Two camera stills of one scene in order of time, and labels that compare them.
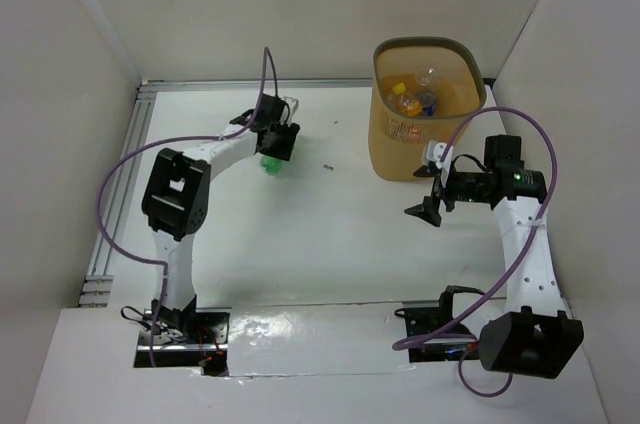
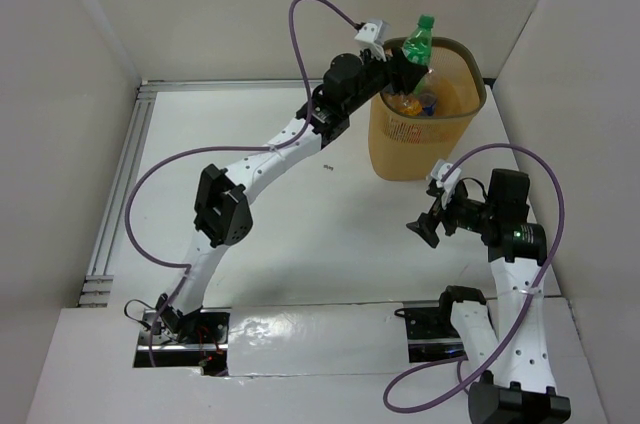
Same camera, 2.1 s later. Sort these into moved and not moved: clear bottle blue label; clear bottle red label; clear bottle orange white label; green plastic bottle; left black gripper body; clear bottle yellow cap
Moved: green plastic bottle; left black gripper body
Not moved: clear bottle orange white label; clear bottle yellow cap; clear bottle blue label; clear bottle red label
